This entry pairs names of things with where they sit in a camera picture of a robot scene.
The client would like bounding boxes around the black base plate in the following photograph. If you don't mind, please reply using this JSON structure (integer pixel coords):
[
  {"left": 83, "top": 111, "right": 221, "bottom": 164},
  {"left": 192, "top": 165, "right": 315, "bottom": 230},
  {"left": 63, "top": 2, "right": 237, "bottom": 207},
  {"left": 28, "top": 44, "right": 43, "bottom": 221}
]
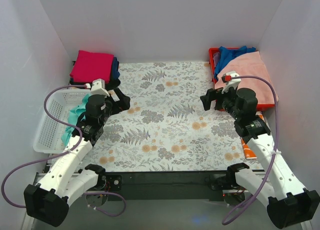
[{"left": 99, "top": 171, "right": 245, "bottom": 205}]

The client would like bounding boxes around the black folded t shirt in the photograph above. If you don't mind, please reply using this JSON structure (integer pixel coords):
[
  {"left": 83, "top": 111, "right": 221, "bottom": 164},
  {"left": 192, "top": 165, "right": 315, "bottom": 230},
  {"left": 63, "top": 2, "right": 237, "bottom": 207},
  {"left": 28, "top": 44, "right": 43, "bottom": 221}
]
[{"left": 68, "top": 77, "right": 121, "bottom": 90}]

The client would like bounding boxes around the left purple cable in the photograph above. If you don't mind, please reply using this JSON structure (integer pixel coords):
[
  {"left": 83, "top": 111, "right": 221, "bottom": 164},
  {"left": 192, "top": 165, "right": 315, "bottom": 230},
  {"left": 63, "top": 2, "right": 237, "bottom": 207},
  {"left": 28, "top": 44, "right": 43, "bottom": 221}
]
[{"left": 1, "top": 84, "right": 127, "bottom": 217}]

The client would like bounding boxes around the blue folded t shirt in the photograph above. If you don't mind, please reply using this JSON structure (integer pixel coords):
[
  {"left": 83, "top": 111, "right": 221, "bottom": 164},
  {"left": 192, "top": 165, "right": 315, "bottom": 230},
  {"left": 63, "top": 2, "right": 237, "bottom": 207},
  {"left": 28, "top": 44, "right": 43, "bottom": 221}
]
[{"left": 110, "top": 57, "right": 120, "bottom": 80}]

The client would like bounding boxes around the teal t shirt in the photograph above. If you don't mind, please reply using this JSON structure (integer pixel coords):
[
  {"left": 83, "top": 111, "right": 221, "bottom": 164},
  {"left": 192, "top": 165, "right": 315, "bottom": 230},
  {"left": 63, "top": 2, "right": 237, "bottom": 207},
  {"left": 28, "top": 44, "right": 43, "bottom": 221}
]
[{"left": 61, "top": 94, "right": 90, "bottom": 147}]

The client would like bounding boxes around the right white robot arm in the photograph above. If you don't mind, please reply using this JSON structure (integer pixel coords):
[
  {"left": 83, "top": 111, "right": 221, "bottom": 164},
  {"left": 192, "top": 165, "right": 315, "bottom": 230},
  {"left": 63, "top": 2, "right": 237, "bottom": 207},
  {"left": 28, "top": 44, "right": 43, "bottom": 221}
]
[{"left": 200, "top": 88, "right": 320, "bottom": 229}]

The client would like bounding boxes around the blue crumpled t shirt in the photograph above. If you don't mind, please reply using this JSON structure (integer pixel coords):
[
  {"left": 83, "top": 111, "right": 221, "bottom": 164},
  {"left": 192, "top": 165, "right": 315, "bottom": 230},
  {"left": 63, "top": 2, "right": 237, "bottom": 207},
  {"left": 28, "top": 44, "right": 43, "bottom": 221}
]
[{"left": 214, "top": 46, "right": 257, "bottom": 80}]

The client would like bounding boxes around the pink towel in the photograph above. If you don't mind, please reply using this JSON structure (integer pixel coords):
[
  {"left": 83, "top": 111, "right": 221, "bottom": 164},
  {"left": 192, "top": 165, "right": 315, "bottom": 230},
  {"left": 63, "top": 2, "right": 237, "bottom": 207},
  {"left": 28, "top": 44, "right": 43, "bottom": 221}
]
[{"left": 217, "top": 51, "right": 274, "bottom": 105}]

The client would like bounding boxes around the orange floral towel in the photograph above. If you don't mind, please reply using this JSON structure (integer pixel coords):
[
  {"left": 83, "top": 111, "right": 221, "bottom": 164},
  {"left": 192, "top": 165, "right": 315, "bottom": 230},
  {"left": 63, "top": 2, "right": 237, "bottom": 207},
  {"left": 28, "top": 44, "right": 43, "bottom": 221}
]
[{"left": 239, "top": 112, "right": 272, "bottom": 161}]

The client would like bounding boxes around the floral table mat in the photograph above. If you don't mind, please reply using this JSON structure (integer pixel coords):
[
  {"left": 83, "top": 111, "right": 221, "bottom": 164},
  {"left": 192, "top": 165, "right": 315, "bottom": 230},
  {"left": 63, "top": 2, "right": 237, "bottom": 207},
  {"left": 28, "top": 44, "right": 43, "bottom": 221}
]
[{"left": 48, "top": 61, "right": 266, "bottom": 173}]

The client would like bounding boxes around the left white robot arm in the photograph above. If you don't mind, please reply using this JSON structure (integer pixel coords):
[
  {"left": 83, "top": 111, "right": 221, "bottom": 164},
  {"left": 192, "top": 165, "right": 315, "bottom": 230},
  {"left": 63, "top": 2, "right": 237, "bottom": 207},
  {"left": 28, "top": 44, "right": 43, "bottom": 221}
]
[{"left": 23, "top": 88, "right": 130, "bottom": 227}]

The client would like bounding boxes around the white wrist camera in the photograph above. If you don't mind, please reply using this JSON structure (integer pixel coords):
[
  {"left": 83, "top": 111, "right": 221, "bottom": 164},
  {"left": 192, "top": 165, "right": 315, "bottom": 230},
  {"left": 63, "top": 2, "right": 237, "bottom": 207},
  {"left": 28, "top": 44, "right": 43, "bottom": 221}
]
[
  {"left": 85, "top": 79, "right": 110, "bottom": 97},
  {"left": 221, "top": 71, "right": 241, "bottom": 94}
]

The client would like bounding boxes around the magenta folded t shirt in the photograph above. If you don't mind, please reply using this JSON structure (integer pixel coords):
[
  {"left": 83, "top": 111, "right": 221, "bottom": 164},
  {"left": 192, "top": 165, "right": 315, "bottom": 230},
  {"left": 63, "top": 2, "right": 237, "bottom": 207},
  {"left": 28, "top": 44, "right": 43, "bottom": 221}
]
[{"left": 69, "top": 50, "right": 114, "bottom": 83}]

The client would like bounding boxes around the red plastic tray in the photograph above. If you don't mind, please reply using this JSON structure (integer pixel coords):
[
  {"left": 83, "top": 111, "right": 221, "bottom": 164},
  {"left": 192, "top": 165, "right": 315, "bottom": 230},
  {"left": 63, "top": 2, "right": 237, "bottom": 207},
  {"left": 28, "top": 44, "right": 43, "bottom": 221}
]
[{"left": 208, "top": 47, "right": 275, "bottom": 112}]

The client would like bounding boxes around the white plastic basket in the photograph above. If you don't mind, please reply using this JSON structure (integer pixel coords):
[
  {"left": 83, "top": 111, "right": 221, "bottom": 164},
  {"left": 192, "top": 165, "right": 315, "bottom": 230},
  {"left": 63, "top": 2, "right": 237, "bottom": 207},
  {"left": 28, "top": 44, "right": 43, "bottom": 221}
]
[{"left": 33, "top": 89, "right": 90, "bottom": 154}]

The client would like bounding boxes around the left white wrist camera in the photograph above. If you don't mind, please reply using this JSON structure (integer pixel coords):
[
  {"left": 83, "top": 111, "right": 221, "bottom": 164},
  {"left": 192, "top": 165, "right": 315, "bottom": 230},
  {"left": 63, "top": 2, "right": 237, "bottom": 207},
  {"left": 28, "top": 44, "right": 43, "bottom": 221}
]
[{"left": 85, "top": 79, "right": 110, "bottom": 97}]

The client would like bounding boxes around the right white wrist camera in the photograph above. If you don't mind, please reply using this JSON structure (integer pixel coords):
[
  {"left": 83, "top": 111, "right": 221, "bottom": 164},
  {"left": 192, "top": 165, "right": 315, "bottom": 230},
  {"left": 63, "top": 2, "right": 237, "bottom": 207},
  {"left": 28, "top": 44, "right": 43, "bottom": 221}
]
[{"left": 221, "top": 71, "right": 241, "bottom": 94}]

